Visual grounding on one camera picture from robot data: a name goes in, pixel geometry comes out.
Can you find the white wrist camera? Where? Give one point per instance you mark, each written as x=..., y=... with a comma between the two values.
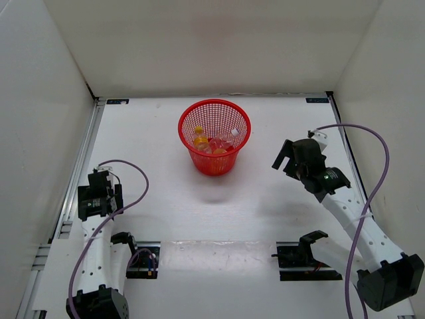
x=320, y=137
x=101, y=169

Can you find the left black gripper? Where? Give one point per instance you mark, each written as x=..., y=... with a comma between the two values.
x=83, y=193

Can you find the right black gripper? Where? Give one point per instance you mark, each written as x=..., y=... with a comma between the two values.
x=287, y=151

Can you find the clear bottle white cap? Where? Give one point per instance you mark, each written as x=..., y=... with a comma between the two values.
x=224, y=140

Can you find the right corner label sticker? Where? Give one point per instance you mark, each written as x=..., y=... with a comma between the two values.
x=317, y=100

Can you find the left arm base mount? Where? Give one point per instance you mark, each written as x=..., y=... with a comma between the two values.
x=145, y=265

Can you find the red mesh plastic bin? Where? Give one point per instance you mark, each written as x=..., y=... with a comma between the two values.
x=215, y=116

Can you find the left corner label sticker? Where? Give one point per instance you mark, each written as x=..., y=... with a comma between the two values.
x=117, y=101

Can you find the clear bottle yellow caps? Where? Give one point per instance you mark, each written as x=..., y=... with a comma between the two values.
x=200, y=141

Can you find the orange plastic bottle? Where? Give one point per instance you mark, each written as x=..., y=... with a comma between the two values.
x=220, y=151

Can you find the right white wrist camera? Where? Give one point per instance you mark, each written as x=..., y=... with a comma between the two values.
x=320, y=137

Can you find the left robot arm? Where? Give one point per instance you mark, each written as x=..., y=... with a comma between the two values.
x=98, y=287

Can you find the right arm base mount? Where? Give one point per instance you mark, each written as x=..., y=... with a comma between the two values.
x=296, y=262

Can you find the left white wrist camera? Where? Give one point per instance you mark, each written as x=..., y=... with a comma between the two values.
x=101, y=169

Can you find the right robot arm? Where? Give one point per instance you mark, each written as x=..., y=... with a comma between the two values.
x=390, y=275

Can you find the corner label sticker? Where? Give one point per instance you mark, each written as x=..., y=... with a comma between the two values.
x=117, y=101
x=317, y=100

